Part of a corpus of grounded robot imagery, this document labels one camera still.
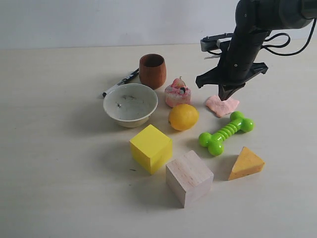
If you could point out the pink toy cake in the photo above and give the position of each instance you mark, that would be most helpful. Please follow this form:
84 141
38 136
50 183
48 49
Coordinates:
177 93

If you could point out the brown wooden cup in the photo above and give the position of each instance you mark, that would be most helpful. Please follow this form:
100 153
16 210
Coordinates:
152 70

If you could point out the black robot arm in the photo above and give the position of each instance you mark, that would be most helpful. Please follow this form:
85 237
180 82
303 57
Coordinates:
270 15

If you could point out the yellow lemon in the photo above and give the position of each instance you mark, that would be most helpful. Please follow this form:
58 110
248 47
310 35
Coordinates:
183 117

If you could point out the white ceramic bowl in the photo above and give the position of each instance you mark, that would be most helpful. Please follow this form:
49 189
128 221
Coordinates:
130 105

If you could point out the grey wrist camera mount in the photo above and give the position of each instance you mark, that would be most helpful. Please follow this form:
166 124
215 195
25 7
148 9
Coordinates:
211 43

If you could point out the green bone chew toy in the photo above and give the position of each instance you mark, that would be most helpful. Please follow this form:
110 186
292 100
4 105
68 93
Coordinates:
214 142

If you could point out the plain wooden cube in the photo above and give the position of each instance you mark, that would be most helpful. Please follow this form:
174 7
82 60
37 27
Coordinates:
188 177

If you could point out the orange cheese wedge toy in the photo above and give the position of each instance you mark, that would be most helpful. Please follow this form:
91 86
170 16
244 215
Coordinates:
247 163

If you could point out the yellow wooden cube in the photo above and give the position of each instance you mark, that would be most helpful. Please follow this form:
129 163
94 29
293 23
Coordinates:
151 148

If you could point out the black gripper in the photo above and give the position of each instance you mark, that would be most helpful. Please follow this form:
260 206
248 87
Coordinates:
237 63

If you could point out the black and white marker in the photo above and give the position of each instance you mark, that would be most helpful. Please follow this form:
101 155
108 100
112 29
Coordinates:
125 80

